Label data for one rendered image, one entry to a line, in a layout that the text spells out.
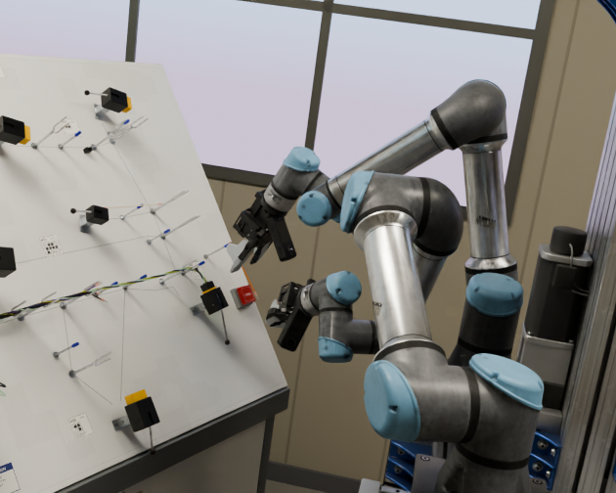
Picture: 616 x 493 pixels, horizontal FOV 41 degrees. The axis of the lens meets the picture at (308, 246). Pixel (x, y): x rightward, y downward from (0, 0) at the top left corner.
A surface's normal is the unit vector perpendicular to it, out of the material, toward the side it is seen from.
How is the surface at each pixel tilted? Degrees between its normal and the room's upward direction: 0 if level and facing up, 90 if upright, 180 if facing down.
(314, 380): 90
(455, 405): 68
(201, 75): 90
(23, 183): 54
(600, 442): 90
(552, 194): 90
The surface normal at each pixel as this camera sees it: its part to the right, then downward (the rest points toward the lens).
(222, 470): 0.82, 0.25
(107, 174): 0.74, -0.36
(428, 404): 0.21, -0.12
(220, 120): -0.18, 0.22
